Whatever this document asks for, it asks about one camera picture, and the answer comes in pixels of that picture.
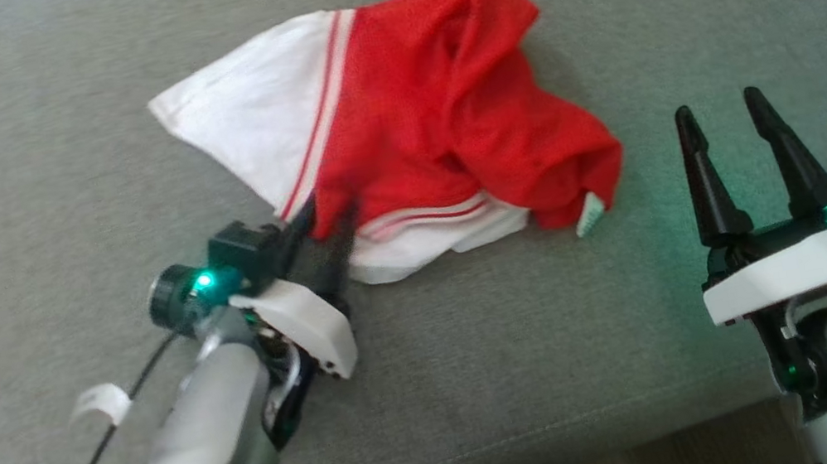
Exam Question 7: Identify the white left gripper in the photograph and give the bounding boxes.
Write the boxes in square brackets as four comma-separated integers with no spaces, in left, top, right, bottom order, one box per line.
[212,186,388,398]

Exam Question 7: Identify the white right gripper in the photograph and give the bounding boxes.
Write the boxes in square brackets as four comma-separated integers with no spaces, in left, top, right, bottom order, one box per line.
[670,74,827,329]

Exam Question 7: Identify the red white shorts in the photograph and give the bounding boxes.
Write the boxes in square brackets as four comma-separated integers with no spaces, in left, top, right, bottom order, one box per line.
[134,0,639,317]

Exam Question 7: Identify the grey sofa seat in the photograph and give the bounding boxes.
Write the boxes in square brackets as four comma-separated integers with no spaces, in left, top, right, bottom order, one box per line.
[0,0,827,464]

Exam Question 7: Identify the white cable label tag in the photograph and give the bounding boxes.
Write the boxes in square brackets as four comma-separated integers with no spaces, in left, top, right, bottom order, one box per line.
[66,379,135,433]

